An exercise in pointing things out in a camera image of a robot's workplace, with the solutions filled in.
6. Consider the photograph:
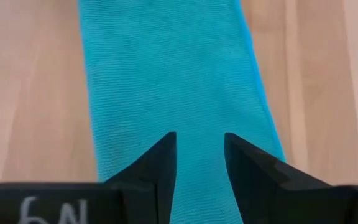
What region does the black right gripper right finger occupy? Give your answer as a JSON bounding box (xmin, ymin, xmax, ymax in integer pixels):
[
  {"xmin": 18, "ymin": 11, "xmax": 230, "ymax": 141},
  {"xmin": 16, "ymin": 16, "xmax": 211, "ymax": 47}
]
[{"xmin": 224, "ymin": 133, "xmax": 358, "ymax": 224}]

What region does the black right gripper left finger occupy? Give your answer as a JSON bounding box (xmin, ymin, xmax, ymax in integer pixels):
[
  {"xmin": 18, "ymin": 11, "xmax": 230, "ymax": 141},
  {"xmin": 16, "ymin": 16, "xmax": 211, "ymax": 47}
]
[{"xmin": 0, "ymin": 131, "xmax": 178, "ymax": 224}]

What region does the teal microfiber towel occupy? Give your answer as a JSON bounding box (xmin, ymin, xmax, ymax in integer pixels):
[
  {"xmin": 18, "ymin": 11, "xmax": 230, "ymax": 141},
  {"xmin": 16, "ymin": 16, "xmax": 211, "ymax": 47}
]
[{"xmin": 77, "ymin": 0, "xmax": 287, "ymax": 224}]

